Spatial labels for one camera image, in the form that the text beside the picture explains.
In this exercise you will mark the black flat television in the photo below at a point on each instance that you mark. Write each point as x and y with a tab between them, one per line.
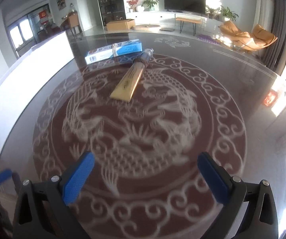
197	6

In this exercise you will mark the white cardboard sorting box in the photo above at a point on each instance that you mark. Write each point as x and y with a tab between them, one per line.
27	76

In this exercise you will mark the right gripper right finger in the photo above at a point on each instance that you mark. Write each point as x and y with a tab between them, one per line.
260	218

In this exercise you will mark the wooden bench hairpin legs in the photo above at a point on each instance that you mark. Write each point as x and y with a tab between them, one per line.
193	21

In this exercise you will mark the brown cardboard box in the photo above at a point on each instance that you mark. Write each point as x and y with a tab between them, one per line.
120	25

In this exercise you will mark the red flower vase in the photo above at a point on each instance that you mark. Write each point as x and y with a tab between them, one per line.
132	5

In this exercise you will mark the green potted plant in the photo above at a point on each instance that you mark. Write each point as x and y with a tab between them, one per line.
150	4

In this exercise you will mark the blue white toothpaste box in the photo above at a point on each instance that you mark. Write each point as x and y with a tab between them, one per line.
114	50

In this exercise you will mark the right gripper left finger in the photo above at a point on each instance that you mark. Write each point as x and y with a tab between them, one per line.
31	221

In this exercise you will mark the wooden dining table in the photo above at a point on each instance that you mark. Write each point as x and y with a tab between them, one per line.
71	23

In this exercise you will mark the wall painting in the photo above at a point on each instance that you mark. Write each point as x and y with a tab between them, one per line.
61	4

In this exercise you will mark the purple floor mat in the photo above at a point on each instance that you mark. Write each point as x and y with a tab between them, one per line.
207	39

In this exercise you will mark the orange lounge chair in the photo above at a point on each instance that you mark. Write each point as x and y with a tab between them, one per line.
256	40

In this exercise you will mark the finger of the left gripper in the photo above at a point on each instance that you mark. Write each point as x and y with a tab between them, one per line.
5	175

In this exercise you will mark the dark display cabinet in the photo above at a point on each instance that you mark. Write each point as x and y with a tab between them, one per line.
111	10

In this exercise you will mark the gold cosmetic tube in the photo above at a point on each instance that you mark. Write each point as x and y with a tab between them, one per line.
126	87

